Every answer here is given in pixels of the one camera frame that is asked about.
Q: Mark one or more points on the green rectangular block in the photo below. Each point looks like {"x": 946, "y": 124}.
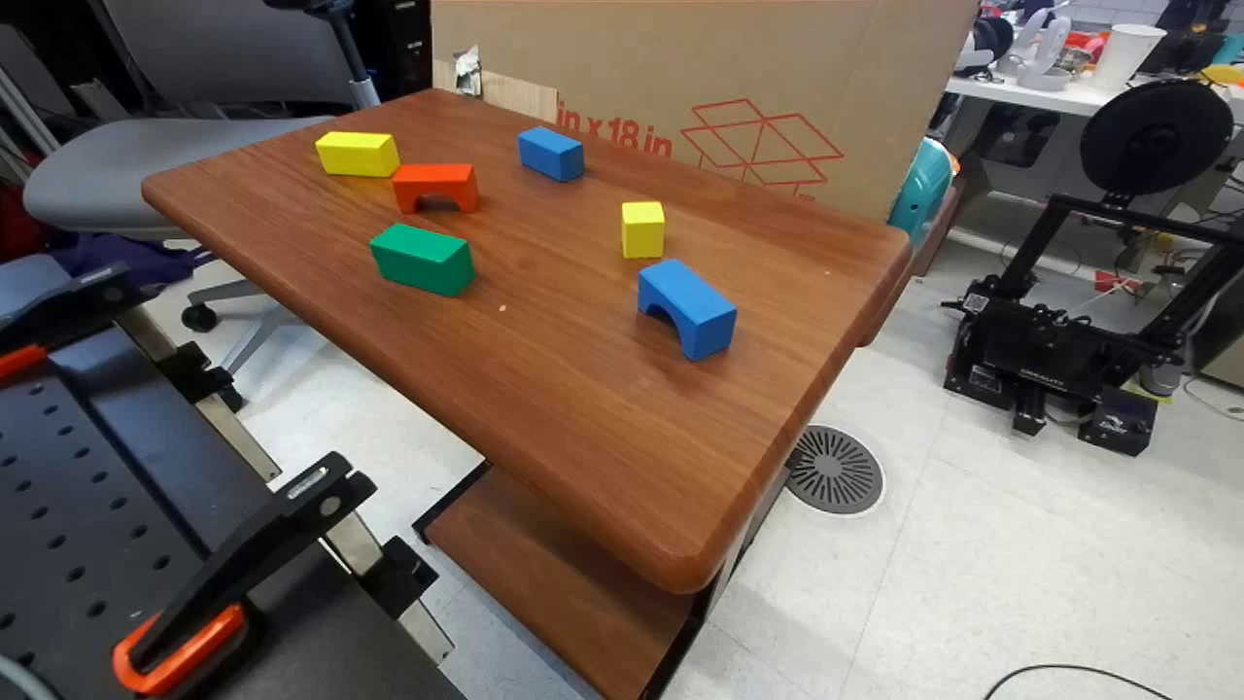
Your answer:
{"x": 424, "y": 257}

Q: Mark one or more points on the blue arch block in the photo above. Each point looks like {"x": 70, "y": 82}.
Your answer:
{"x": 696, "y": 311}

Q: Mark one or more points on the small yellow cube block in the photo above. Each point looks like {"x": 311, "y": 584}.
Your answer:
{"x": 644, "y": 230}

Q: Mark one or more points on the small blue block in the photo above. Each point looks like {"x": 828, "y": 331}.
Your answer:
{"x": 548, "y": 151}

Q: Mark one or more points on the orange arch block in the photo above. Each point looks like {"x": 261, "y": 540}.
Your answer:
{"x": 416, "y": 182}

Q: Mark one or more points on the yellow rectangular block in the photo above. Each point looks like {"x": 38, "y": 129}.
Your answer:
{"x": 358, "y": 151}

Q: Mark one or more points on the round floor drain cover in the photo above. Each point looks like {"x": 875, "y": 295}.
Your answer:
{"x": 832, "y": 470}

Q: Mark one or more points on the wooden table lower shelf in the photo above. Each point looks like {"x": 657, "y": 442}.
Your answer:
{"x": 591, "y": 610}

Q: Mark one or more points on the large cardboard box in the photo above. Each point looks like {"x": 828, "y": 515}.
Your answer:
{"x": 817, "y": 98}

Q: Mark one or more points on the teal plastic object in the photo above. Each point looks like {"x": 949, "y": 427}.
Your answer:
{"x": 922, "y": 186}

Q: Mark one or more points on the black orange clamp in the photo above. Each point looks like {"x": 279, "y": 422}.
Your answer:
{"x": 213, "y": 610}

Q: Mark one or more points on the grey office chair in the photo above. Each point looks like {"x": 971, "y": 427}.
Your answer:
{"x": 227, "y": 76}

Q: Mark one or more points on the white cluttered desk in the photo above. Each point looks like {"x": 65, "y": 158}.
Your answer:
{"x": 1084, "y": 51}

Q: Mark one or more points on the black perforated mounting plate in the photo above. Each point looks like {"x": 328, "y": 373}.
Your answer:
{"x": 87, "y": 548}

